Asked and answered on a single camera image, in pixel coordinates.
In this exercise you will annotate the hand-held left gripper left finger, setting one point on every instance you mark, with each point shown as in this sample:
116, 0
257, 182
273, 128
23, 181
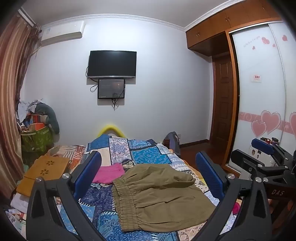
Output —
89, 171

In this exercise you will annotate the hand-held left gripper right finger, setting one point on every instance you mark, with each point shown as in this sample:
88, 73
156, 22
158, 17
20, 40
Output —
209, 173

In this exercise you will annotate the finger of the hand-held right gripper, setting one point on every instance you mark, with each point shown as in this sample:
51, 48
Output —
245, 160
262, 142

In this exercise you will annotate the olive green pants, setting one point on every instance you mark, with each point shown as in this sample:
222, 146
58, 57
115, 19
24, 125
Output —
161, 197

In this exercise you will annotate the white box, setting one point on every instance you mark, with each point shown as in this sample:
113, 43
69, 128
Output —
259, 154

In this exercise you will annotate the striped orange white cloth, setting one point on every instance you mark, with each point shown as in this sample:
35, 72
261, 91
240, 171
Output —
67, 150

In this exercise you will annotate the small pink cloth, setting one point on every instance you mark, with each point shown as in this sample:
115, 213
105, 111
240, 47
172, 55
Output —
236, 207

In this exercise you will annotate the bamboo lap desk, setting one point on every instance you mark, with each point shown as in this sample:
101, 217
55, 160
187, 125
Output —
44, 169

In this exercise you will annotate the grey backpack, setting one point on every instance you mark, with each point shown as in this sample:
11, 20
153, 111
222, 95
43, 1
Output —
172, 141

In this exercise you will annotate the brown wooden door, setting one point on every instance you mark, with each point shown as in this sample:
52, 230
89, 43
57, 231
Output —
223, 97

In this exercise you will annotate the green fabric bag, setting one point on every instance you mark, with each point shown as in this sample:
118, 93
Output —
37, 140

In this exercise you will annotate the wooden wardrobe with heart doors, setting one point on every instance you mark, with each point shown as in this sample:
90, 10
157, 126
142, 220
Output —
254, 81

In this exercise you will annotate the blue patchwork blanket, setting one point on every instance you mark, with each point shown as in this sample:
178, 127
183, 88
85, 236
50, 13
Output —
148, 150

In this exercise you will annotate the pile of household clutter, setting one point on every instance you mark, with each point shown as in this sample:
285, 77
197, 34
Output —
27, 115

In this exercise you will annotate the striped pink brown curtain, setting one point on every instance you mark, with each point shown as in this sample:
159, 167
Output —
11, 81

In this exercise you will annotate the white air conditioner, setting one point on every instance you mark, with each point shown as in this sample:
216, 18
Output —
62, 32

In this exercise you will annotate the small black wall monitor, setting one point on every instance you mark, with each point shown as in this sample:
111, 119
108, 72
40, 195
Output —
111, 89

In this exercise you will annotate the wall-mounted black television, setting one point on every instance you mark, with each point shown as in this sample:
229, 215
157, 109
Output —
112, 63

